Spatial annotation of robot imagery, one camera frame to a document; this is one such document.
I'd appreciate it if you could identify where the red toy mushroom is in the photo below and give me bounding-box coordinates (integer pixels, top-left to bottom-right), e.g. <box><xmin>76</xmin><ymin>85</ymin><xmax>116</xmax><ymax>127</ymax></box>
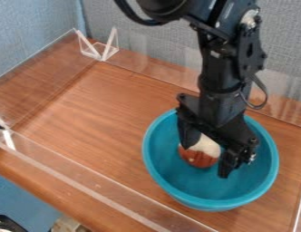
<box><xmin>177</xmin><ymin>135</ymin><xmax>220</xmax><ymax>169</ymax></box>

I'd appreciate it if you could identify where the blue plastic bowl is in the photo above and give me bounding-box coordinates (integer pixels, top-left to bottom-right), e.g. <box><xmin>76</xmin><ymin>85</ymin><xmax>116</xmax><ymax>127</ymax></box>
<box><xmin>140</xmin><ymin>110</ymin><xmax>280</xmax><ymax>212</ymax></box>

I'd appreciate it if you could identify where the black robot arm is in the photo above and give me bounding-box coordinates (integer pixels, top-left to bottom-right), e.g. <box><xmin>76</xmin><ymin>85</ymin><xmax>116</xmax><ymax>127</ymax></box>
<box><xmin>137</xmin><ymin>0</ymin><xmax>267</xmax><ymax>179</ymax></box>

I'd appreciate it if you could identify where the clear acrylic corner bracket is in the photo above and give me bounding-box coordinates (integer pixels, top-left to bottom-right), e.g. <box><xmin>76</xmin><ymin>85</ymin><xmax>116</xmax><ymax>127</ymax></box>
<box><xmin>73</xmin><ymin>27</ymin><xmax>119</xmax><ymax>62</ymax></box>

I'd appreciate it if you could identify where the clear acrylic front panel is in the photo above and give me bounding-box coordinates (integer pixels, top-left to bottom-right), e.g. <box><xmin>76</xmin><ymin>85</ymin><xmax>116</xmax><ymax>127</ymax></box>
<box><xmin>0</xmin><ymin>118</ymin><xmax>217</xmax><ymax>232</ymax></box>

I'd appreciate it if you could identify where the clear acrylic left panel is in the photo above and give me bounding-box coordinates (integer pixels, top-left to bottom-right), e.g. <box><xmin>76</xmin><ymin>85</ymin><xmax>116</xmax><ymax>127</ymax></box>
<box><xmin>0</xmin><ymin>28</ymin><xmax>95</xmax><ymax>128</ymax></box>

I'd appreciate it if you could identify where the clear acrylic back panel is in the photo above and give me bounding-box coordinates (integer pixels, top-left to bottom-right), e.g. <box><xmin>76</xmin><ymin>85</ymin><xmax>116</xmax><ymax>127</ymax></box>
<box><xmin>85</xmin><ymin>27</ymin><xmax>301</xmax><ymax>127</ymax></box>

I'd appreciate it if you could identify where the clear acrylic panel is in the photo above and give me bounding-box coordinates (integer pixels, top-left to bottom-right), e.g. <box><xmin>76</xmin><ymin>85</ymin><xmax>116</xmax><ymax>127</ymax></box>
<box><xmin>0</xmin><ymin>28</ymin><xmax>95</xmax><ymax>128</ymax></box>
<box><xmin>85</xmin><ymin>27</ymin><xmax>301</xmax><ymax>127</ymax></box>
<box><xmin>0</xmin><ymin>118</ymin><xmax>217</xmax><ymax>232</ymax></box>

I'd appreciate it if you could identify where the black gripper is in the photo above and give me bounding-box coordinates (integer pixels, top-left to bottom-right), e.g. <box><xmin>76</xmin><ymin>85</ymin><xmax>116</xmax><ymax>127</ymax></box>
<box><xmin>176</xmin><ymin>89</ymin><xmax>258</xmax><ymax>179</ymax></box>

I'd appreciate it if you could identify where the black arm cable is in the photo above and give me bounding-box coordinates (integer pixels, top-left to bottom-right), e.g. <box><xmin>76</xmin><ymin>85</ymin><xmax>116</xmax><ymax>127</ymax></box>
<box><xmin>239</xmin><ymin>73</ymin><xmax>268</xmax><ymax>111</ymax></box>

